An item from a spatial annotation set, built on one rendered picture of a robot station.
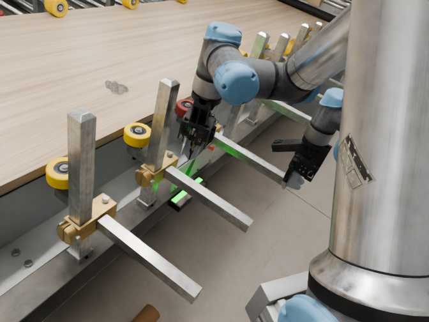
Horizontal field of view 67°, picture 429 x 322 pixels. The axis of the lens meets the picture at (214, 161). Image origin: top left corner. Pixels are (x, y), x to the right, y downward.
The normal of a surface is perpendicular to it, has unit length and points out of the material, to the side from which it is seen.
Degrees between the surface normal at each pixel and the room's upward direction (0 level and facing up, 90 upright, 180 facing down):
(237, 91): 90
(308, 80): 122
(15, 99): 0
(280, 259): 0
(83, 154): 90
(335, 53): 115
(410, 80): 63
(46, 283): 0
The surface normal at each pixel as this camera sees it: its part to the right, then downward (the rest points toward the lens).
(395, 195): -0.33, 0.05
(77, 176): -0.52, 0.42
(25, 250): 0.26, -0.75
